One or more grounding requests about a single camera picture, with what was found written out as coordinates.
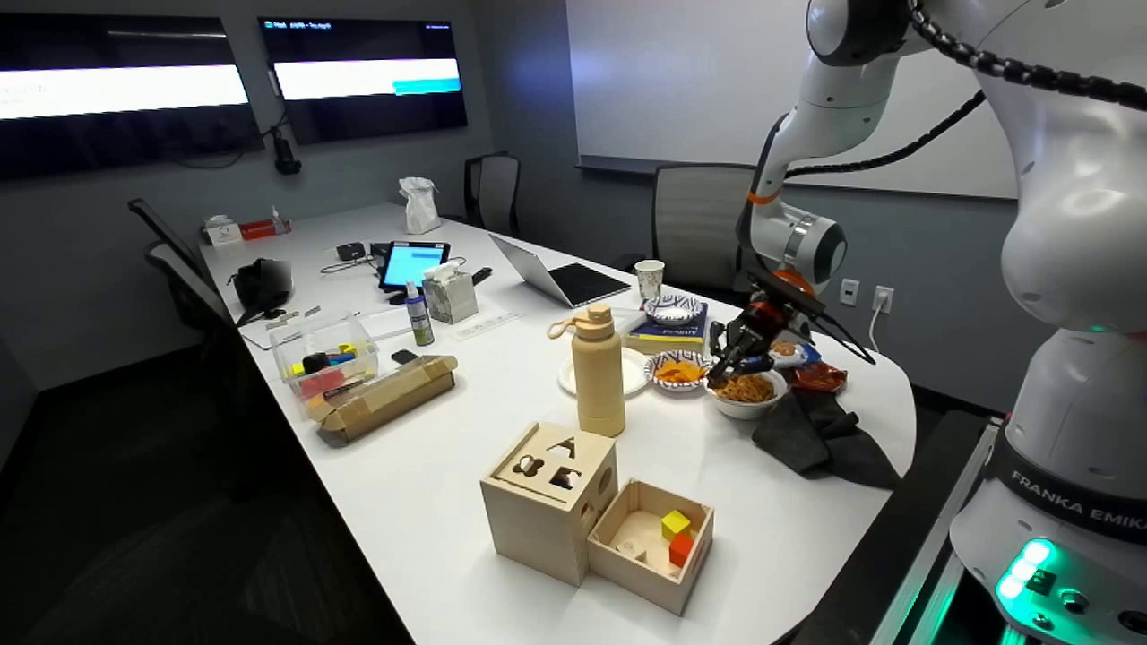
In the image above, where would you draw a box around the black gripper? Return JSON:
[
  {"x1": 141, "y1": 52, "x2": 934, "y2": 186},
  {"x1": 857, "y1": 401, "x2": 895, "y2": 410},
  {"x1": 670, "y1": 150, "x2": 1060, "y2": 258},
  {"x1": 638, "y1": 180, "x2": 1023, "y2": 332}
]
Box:
[{"x1": 711, "y1": 293, "x2": 796, "y2": 392}]

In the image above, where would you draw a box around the open wooden box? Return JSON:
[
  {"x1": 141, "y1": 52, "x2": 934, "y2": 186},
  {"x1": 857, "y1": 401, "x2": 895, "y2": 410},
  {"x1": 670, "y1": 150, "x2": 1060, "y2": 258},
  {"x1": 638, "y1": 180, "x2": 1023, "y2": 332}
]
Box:
[{"x1": 585, "y1": 475, "x2": 716, "y2": 621}]

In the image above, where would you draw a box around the blue snack bag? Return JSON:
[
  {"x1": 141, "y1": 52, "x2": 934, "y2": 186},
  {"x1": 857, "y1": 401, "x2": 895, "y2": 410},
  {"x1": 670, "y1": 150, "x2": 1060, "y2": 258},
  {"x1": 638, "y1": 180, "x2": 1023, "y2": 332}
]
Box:
[{"x1": 768, "y1": 332, "x2": 824, "y2": 374}]

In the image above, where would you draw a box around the empty patterned paper bowl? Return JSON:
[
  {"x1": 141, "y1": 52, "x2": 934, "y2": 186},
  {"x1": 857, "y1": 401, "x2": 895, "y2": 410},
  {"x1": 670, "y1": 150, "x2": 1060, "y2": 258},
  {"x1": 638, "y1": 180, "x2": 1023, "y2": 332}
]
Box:
[{"x1": 642, "y1": 293, "x2": 711, "y2": 332}]

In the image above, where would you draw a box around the black cloth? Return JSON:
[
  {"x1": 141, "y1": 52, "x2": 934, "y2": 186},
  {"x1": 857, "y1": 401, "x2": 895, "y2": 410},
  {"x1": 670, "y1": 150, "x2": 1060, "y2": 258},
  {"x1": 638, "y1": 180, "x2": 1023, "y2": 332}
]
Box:
[{"x1": 750, "y1": 392, "x2": 907, "y2": 490}]

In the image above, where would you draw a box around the paper coffee cup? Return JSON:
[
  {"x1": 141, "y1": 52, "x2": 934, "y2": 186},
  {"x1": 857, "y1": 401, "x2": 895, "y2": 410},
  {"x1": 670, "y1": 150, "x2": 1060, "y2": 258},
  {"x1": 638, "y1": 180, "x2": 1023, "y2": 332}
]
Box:
[{"x1": 631, "y1": 253, "x2": 667, "y2": 313}]

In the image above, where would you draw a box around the black corrugated cable conduit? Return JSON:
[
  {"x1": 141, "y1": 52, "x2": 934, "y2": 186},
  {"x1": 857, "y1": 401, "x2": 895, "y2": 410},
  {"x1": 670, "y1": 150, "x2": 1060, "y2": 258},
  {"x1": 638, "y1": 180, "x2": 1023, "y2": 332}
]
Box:
[{"x1": 907, "y1": 0, "x2": 1147, "y2": 119}]

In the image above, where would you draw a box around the tablet with blue screen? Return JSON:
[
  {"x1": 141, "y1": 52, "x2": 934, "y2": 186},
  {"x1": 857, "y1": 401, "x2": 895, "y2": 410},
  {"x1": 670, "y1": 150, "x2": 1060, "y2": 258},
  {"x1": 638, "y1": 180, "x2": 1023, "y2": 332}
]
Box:
[{"x1": 376, "y1": 236, "x2": 455, "y2": 293}]

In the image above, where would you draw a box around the white bowl of pretzels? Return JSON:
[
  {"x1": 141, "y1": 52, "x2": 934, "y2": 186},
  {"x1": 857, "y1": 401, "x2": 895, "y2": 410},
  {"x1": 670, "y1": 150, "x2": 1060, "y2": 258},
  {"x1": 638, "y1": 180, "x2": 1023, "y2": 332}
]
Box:
[{"x1": 702, "y1": 364, "x2": 793, "y2": 423}]

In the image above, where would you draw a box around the black webcam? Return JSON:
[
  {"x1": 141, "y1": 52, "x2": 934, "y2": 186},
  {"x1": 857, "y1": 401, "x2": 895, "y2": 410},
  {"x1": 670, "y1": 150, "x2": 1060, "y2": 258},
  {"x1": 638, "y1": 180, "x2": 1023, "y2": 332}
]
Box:
[{"x1": 265, "y1": 119, "x2": 306, "y2": 180}]

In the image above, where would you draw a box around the open black laptop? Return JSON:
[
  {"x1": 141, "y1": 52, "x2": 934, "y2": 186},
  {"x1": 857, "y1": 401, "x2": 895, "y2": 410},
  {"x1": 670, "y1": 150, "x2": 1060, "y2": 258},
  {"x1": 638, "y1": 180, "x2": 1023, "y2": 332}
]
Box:
[{"x1": 489, "y1": 229, "x2": 633, "y2": 313}]

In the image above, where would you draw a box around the beige water bottle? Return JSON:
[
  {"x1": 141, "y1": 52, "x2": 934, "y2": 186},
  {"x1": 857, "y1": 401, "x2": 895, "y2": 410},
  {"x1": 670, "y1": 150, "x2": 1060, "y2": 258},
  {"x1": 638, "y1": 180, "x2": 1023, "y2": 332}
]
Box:
[{"x1": 550, "y1": 303, "x2": 631, "y2": 442}]

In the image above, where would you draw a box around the small spray bottle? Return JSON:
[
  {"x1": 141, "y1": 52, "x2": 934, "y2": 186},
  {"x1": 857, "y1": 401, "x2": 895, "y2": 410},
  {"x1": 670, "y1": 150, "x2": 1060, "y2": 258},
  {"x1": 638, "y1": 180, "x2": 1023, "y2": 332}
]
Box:
[{"x1": 404, "y1": 284, "x2": 438, "y2": 350}]

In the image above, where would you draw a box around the white wall whiteboard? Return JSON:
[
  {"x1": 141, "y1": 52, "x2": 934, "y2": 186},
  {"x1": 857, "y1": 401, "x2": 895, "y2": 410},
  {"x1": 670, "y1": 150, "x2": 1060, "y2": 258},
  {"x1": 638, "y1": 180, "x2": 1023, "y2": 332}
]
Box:
[{"x1": 563, "y1": 0, "x2": 1019, "y2": 201}]

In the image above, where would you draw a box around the orange snack bag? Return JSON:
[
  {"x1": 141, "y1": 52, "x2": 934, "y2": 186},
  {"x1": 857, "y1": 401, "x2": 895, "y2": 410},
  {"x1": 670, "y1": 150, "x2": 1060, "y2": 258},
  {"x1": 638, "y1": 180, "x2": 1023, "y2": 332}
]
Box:
[{"x1": 790, "y1": 357, "x2": 853, "y2": 401}]

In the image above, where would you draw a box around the red flat package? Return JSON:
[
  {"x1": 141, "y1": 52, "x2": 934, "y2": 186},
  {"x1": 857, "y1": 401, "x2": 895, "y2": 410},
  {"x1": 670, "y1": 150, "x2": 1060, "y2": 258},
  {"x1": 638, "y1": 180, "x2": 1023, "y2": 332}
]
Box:
[{"x1": 238, "y1": 216, "x2": 289, "y2": 244}]

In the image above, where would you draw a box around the wooden shape sorter cube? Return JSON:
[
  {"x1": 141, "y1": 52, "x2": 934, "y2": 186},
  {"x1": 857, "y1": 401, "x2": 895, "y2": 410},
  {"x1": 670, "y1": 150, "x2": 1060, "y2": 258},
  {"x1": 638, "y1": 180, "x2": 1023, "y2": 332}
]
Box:
[{"x1": 481, "y1": 420, "x2": 620, "y2": 586}]

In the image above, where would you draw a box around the clear plastic storage bin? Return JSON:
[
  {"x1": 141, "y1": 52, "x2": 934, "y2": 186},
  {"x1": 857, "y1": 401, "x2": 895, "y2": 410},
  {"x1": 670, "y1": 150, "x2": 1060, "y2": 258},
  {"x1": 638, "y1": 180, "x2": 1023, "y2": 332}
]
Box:
[{"x1": 268, "y1": 313, "x2": 382, "y2": 405}]

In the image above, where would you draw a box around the patterned paper bowl with chips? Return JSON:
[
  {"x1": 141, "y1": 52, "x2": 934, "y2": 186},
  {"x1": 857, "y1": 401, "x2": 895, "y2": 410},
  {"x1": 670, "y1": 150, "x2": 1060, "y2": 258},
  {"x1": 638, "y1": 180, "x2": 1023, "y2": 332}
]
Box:
[{"x1": 642, "y1": 347, "x2": 716, "y2": 399}]

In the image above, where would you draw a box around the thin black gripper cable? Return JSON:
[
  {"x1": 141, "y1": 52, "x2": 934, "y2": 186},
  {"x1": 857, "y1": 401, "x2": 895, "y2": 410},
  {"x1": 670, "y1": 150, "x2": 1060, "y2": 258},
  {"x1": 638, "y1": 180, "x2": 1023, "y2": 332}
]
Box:
[{"x1": 820, "y1": 313, "x2": 879, "y2": 364}]

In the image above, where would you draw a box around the white tissue box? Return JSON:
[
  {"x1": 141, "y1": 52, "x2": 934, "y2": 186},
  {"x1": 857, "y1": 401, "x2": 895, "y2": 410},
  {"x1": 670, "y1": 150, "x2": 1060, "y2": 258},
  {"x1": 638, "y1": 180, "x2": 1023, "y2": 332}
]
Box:
[{"x1": 419, "y1": 260, "x2": 481, "y2": 326}]

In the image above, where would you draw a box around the small white box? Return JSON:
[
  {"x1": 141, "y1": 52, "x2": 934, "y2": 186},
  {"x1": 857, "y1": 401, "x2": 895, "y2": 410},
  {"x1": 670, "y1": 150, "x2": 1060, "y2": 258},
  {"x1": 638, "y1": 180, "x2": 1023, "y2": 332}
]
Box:
[{"x1": 202, "y1": 210, "x2": 248, "y2": 252}]

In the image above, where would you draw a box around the long brown cardboard box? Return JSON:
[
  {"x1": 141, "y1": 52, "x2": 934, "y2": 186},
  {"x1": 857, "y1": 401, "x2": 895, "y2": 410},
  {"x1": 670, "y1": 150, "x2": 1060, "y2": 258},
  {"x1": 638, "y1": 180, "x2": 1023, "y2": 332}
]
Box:
[{"x1": 311, "y1": 350, "x2": 462, "y2": 448}]

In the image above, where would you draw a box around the white cup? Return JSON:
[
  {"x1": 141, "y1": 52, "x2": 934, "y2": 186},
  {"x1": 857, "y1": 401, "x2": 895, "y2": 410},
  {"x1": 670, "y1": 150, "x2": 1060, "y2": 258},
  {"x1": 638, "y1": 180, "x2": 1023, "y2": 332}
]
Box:
[{"x1": 556, "y1": 347, "x2": 657, "y2": 401}]

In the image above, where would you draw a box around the black office chair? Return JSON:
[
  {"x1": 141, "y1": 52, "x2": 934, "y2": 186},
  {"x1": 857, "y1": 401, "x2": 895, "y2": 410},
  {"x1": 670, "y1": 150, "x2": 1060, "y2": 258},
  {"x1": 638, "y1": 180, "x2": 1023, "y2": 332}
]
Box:
[
  {"x1": 125, "y1": 192, "x2": 202, "y2": 271},
  {"x1": 462, "y1": 150, "x2": 522, "y2": 236}
]

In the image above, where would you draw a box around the black pouch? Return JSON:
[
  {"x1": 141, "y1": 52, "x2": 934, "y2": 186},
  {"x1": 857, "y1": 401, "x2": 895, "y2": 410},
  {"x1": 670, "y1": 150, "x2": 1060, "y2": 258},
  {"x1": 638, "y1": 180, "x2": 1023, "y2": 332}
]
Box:
[{"x1": 231, "y1": 253, "x2": 297, "y2": 321}]

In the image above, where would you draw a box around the black wall monitor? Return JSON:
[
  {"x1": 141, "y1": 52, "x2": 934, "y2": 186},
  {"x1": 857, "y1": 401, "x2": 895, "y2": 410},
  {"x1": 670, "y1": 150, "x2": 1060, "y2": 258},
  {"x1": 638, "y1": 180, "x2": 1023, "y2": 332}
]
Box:
[
  {"x1": 0, "y1": 9, "x2": 263, "y2": 181},
  {"x1": 259, "y1": 15, "x2": 473, "y2": 144}
]

